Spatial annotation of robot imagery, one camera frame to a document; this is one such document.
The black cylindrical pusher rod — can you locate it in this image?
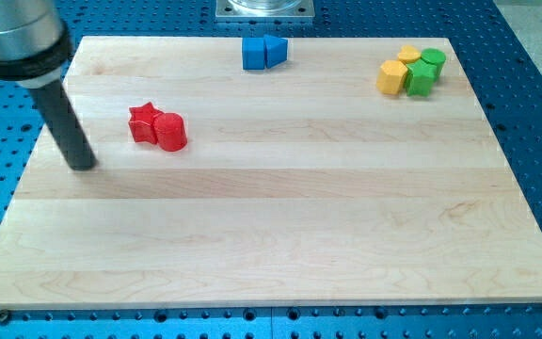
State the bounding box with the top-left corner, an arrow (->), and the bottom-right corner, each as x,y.
28,80 -> 96,170

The red cylinder block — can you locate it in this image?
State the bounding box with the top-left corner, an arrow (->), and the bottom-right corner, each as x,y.
153,113 -> 187,152

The yellow hexagon block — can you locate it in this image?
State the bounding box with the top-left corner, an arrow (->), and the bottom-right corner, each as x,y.
376,60 -> 408,95

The red star block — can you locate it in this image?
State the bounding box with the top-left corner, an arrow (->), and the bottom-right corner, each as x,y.
128,102 -> 163,144

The light wooden board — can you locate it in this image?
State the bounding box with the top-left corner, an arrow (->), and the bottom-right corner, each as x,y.
0,36 -> 542,310

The blue cube block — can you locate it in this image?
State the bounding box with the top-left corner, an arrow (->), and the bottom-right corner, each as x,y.
242,38 -> 265,71

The blue triangle block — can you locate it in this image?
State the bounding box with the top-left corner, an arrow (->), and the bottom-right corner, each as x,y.
263,35 -> 288,69

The yellow heart block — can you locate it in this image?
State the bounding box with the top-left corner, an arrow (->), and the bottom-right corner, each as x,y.
397,45 -> 422,64

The green star block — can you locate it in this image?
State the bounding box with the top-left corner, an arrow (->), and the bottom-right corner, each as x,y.
404,59 -> 438,97

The green cylinder block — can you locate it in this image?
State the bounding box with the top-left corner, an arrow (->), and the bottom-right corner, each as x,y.
421,48 -> 446,80

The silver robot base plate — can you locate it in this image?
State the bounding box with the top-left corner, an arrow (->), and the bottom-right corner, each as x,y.
215,0 -> 315,20

